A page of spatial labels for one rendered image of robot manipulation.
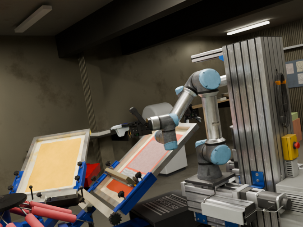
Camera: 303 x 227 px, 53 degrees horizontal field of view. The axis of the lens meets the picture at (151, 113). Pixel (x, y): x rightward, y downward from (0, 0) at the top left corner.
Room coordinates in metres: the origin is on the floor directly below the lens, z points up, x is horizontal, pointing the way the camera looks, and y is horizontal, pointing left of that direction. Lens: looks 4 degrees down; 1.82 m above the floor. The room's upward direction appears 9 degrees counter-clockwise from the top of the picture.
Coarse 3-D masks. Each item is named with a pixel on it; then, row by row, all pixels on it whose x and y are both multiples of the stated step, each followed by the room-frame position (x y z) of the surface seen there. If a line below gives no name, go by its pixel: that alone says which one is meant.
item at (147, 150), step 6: (150, 144) 2.41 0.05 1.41; (156, 144) 2.33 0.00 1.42; (144, 150) 2.38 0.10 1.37; (150, 150) 2.31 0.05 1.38; (138, 156) 2.36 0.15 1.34; (144, 156) 2.29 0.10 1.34; (132, 162) 2.34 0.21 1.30; (138, 162) 2.27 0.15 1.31; (132, 168) 2.25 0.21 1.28; (114, 180) 2.28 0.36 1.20; (108, 186) 2.26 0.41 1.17; (114, 186) 2.19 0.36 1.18; (120, 186) 2.13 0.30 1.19
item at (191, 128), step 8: (176, 128) 2.32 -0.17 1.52; (184, 128) 2.22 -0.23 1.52; (192, 128) 2.09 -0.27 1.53; (144, 136) 2.53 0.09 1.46; (184, 136) 2.06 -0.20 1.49; (136, 144) 2.50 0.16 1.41; (184, 144) 2.05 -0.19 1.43; (128, 152) 2.47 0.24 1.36; (168, 152) 2.02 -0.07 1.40; (176, 152) 2.02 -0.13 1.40; (120, 160) 2.43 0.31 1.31; (168, 160) 1.98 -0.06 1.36; (160, 168) 1.95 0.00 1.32; (104, 184) 2.33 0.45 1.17; (96, 192) 2.22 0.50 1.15; (112, 200) 1.96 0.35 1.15
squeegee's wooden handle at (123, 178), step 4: (108, 168) 2.25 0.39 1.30; (108, 172) 2.22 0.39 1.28; (112, 172) 2.15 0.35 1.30; (116, 172) 2.11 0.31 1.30; (112, 176) 2.26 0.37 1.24; (116, 176) 2.09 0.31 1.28; (120, 176) 2.01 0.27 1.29; (124, 176) 1.97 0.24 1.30; (124, 180) 1.97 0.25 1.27; (128, 180) 1.93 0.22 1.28; (132, 180) 1.95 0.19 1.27; (132, 184) 1.95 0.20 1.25
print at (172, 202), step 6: (162, 198) 2.42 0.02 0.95; (168, 198) 2.40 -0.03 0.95; (174, 198) 2.38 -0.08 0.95; (180, 198) 2.36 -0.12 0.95; (144, 204) 2.34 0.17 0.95; (150, 204) 2.32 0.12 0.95; (156, 204) 2.30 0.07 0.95; (162, 204) 2.28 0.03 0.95; (168, 204) 2.27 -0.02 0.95; (174, 204) 2.25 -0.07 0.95; (180, 204) 2.23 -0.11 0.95; (186, 204) 2.21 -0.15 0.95; (156, 210) 2.19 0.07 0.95; (162, 210) 2.17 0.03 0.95; (168, 210) 2.15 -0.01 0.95
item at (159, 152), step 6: (162, 144) 2.27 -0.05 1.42; (156, 150) 2.24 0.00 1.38; (162, 150) 2.18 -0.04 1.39; (168, 150) 2.12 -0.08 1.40; (150, 156) 2.23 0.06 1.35; (156, 156) 2.16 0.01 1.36; (162, 156) 2.10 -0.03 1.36; (144, 162) 2.21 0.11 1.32; (150, 162) 2.15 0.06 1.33; (156, 162) 2.09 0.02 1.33; (138, 168) 2.18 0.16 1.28; (144, 168) 2.13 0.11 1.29; (150, 168) 2.07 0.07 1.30; (126, 186) 2.07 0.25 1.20; (126, 192) 2.00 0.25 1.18
